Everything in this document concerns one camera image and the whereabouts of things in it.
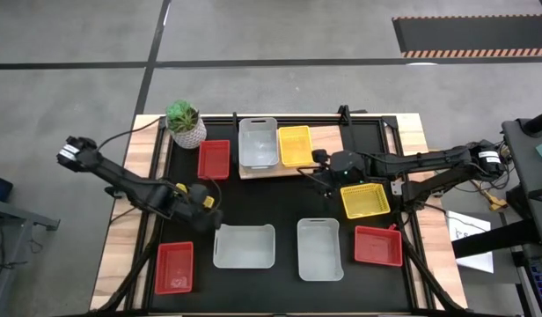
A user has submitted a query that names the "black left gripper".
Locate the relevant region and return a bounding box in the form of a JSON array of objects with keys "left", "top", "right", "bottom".
[{"left": 167, "top": 181, "right": 224, "bottom": 233}]

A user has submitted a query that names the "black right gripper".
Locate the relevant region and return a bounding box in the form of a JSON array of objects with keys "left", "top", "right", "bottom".
[{"left": 311, "top": 148, "right": 368, "bottom": 197}]

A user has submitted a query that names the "yellow plastic mesh basket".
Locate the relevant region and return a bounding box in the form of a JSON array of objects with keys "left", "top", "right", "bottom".
[
  {"left": 277, "top": 125, "right": 315, "bottom": 169},
  {"left": 340, "top": 182, "right": 392, "bottom": 220}
]

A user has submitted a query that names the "red plastic mesh basket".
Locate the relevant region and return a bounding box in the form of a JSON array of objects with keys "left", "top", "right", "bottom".
[
  {"left": 354, "top": 225, "right": 404, "bottom": 268},
  {"left": 197, "top": 139, "right": 231, "bottom": 181},
  {"left": 154, "top": 240, "right": 195, "bottom": 295}
]

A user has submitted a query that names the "wooden shelf board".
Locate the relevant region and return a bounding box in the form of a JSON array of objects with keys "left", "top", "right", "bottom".
[{"left": 238, "top": 124, "right": 345, "bottom": 181}]

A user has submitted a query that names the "white plastic basket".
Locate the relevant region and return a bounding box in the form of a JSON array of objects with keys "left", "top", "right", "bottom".
[
  {"left": 212, "top": 223, "right": 276, "bottom": 270},
  {"left": 297, "top": 217, "right": 345, "bottom": 283},
  {"left": 238, "top": 116, "right": 280, "bottom": 171}
]

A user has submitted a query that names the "succulent in white pot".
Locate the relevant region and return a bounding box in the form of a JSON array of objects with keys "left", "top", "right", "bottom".
[{"left": 165, "top": 99, "right": 209, "bottom": 151}]

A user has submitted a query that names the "white paper sheet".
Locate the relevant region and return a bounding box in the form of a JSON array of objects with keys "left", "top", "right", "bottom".
[{"left": 445, "top": 210, "right": 495, "bottom": 275}]

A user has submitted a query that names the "black cart beam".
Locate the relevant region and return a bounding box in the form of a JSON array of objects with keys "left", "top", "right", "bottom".
[{"left": 450, "top": 218, "right": 542, "bottom": 260}]

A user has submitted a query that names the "grey metal desk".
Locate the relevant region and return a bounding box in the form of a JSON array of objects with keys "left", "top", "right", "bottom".
[{"left": 0, "top": 196, "right": 62, "bottom": 317}]

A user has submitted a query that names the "black hazard-striped floor mat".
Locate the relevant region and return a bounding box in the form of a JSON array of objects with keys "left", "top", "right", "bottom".
[{"left": 392, "top": 14, "right": 542, "bottom": 60}]

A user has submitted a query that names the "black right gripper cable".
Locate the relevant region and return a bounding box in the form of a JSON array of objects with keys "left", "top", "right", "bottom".
[{"left": 296, "top": 165, "right": 332, "bottom": 186}]

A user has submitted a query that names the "black aluminium rig frame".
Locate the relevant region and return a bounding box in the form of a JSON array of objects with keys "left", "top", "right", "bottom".
[{"left": 94, "top": 112, "right": 465, "bottom": 317}]

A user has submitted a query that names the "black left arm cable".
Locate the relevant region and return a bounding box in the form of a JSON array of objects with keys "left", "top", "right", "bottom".
[{"left": 96, "top": 114, "right": 167, "bottom": 151}]

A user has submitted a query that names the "yellow cable connector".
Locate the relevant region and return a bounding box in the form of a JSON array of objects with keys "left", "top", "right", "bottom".
[{"left": 480, "top": 189, "right": 509, "bottom": 212}]

